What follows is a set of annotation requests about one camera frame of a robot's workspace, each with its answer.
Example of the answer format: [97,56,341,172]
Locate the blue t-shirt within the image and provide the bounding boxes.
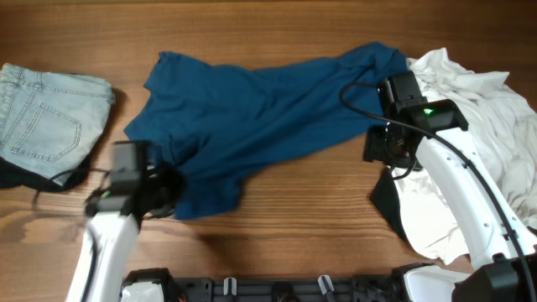
[124,42,407,220]

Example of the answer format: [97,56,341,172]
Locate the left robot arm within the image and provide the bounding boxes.
[65,140,186,301]

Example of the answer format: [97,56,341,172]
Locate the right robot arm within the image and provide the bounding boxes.
[363,71,536,301]

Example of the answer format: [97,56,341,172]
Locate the black garment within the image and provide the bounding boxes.
[369,168,409,242]

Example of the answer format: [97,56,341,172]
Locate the white garment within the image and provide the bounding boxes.
[392,49,536,264]

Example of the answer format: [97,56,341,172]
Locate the folded light denim shorts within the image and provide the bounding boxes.
[1,63,115,166]

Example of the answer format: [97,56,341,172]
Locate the dark garment under shorts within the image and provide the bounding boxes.
[1,155,91,192]

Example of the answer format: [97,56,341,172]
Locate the left black cable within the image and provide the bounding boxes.
[32,167,110,302]

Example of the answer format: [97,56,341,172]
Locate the black cable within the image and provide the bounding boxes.
[32,167,110,302]
[338,80,537,302]

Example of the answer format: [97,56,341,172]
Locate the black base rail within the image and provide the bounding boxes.
[121,268,462,302]

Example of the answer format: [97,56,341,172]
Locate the right black cable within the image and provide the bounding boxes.
[338,80,537,302]

